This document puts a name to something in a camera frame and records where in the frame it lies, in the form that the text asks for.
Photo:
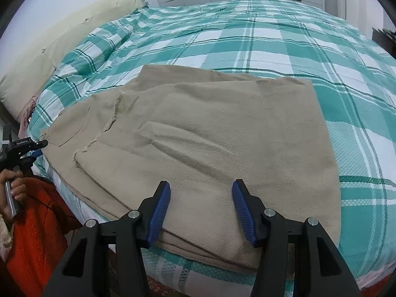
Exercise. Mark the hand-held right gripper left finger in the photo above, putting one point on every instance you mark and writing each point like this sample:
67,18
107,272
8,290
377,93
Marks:
157,216

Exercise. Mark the pink cloth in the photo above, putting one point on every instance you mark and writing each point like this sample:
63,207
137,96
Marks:
27,111

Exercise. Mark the beige pants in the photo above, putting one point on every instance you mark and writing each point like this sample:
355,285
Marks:
201,136

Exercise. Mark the cream padded headboard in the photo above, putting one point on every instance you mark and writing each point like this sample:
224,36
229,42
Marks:
62,43

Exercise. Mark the person's left hand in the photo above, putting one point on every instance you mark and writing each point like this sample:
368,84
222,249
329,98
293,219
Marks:
20,188

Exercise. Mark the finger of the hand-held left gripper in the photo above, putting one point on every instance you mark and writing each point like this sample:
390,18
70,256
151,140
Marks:
36,154
40,144

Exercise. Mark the bed with green plaid cover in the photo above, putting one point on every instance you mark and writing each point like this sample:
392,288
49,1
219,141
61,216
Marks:
278,37

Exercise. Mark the dark wooden cabinet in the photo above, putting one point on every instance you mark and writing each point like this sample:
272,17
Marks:
385,40

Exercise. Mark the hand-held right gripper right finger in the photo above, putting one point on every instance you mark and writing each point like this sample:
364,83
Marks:
246,216

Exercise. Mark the orange rug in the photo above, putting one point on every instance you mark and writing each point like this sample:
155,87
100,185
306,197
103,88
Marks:
40,238

